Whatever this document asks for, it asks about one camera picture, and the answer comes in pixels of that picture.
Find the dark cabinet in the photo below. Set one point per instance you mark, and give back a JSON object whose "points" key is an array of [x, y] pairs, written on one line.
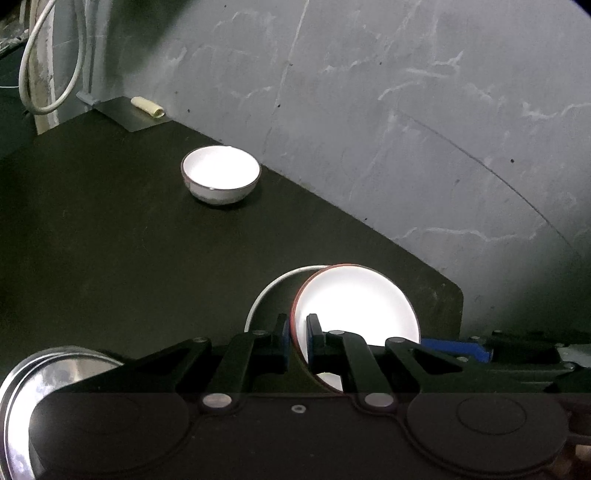
{"points": [[14, 115]]}

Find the white bowl with dark rim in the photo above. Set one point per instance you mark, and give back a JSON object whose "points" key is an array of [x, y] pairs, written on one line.
{"points": [[220, 173]]}

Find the white bowl with red rim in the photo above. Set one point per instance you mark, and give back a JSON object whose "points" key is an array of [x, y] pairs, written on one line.
{"points": [[360, 309]]}

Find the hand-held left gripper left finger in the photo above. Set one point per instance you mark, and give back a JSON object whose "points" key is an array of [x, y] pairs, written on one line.
{"points": [[281, 346]]}

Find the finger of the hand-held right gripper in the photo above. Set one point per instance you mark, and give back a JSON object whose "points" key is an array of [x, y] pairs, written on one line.
{"points": [[452, 348]]}

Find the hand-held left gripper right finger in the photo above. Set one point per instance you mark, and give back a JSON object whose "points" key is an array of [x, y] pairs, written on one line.
{"points": [[315, 344]]}

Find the small steel plate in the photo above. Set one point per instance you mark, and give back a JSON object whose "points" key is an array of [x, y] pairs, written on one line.
{"points": [[51, 378]]}

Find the grey metal sheet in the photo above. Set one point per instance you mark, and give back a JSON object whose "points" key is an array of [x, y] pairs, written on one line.
{"points": [[124, 113]]}

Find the large deep steel plate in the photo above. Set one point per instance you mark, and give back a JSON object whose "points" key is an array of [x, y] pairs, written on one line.
{"points": [[3, 397]]}

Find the cream paper roll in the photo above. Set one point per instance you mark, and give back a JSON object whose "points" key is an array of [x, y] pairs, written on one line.
{"points": [[147, 106]]}

